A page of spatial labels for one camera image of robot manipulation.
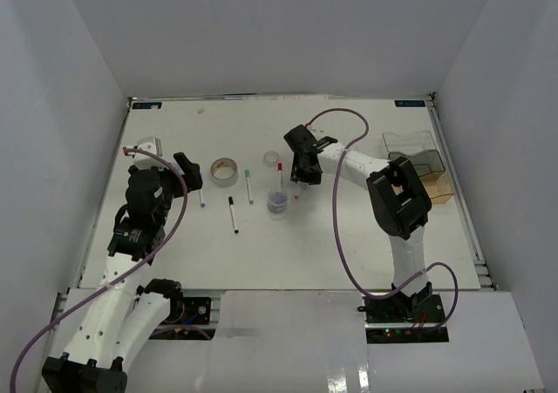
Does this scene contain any clear cup of paperclips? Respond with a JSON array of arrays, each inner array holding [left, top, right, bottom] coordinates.
[[267, 188, 289, 213]]

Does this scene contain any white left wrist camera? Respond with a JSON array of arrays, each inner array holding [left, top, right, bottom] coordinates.
[[123, 137, 162, 170]]

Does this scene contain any clear tiered desk organizer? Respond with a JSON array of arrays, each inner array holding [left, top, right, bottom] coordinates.
[[382, 131, 454, 205]]

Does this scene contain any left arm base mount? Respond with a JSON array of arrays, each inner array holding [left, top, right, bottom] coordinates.
[[151, 297, 215, 341]]

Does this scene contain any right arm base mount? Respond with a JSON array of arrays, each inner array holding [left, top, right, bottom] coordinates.
[[357, 295, 450, 344]]

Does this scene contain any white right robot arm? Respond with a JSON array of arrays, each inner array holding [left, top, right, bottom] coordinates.
[[283, 125, 432, 322]]

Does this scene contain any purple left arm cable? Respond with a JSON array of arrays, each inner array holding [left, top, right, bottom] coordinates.
[[9, 148, 190, 393]]

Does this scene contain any blue capped white marker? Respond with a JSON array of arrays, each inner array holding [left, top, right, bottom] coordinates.
[[198, 172, 206, 208]]

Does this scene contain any blue label sticker right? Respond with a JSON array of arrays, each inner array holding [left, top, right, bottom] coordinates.
[[394, 99, 425, 108]]

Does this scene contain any small clear tape roll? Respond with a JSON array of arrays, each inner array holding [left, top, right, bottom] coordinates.
[[263, 151, 280, 167]]

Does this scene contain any green capped white marker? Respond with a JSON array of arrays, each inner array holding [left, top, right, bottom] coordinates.
[[245, 169, 255, 205]]

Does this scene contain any red capped white marker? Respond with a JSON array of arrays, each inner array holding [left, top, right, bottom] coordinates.
[[276, 162, 282, 190]]

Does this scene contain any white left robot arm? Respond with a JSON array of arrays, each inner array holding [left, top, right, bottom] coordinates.
[[42, 146, 203, 392]]

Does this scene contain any black capped white marker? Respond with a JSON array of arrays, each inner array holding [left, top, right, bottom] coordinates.
[[228, 196, 240, 234]]

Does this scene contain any large clear tape roll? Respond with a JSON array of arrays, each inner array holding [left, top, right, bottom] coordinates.
[[210, 158, 239, 188]]

